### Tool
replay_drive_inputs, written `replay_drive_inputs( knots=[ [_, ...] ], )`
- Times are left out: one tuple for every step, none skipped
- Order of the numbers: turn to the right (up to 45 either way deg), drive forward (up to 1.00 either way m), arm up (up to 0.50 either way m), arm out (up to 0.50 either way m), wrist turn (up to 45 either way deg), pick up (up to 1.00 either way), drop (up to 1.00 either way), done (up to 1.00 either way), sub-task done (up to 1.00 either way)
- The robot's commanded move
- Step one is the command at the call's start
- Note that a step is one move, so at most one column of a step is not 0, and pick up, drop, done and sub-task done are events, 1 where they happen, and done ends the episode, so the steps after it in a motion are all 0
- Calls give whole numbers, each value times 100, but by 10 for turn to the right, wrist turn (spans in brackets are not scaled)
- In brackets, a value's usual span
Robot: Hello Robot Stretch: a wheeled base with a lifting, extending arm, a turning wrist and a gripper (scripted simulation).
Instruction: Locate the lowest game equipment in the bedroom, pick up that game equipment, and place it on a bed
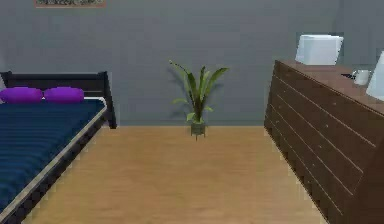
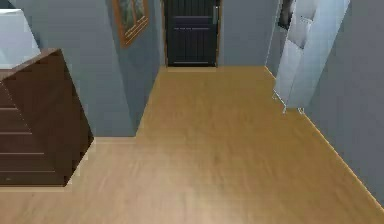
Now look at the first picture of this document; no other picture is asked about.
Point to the white mug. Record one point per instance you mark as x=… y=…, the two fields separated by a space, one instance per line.
x=362 y=77

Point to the black bed with blue cover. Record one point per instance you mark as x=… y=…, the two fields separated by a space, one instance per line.
x=40 y=140

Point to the purple pillow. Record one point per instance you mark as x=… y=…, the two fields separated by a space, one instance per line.
x=20 y=95
x=64 y=94

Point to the white box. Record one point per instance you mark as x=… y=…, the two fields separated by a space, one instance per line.
x=318 y=50

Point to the brown chest of drawers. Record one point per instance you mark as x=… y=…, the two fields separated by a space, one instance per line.
x=326 y=133

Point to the green house plant in pot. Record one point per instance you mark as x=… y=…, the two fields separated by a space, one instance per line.
x=198 y=96

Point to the white lamp shade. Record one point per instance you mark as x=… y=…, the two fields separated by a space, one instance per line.
x=378 y=81

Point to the framed picture on wall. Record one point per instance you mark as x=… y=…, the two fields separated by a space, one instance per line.
x=70 y=3

